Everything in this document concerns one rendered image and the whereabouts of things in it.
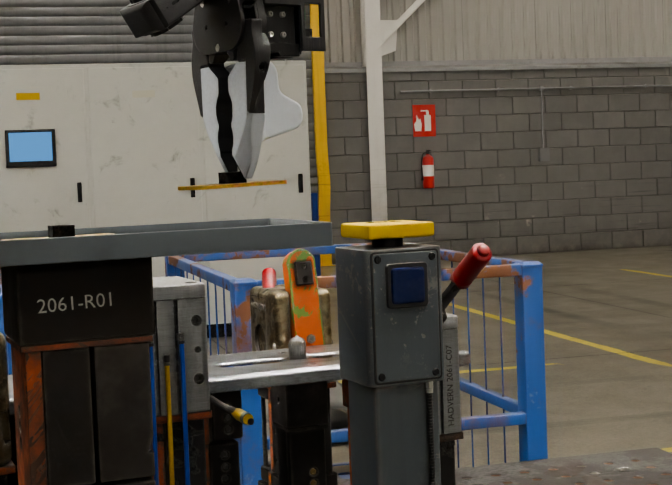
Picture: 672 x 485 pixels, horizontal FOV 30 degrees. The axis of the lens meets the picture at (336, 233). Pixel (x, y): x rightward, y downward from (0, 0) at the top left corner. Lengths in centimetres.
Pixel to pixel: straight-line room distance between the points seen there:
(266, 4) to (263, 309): 63
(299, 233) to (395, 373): 15
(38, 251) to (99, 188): 814
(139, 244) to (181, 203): 819
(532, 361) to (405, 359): 222
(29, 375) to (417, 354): 31
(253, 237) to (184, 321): 21
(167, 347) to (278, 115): 25
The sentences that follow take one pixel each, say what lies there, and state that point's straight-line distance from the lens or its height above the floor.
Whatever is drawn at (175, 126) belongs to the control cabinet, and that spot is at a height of 154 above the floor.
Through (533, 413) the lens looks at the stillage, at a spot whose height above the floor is 56.
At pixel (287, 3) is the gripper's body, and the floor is 134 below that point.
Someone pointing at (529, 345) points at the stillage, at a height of 74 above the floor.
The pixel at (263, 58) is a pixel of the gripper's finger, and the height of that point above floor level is 129.
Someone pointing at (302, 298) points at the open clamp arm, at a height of 105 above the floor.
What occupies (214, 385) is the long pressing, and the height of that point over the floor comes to 100.
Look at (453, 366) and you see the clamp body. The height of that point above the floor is 101.
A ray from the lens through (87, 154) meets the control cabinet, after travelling 904.
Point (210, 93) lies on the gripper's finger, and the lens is 102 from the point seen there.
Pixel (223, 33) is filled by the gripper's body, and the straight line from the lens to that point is 100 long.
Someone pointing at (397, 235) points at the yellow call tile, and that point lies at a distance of 102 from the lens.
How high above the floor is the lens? 121
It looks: 3 degrees down
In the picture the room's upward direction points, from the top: 2 degrees counter-clockwise
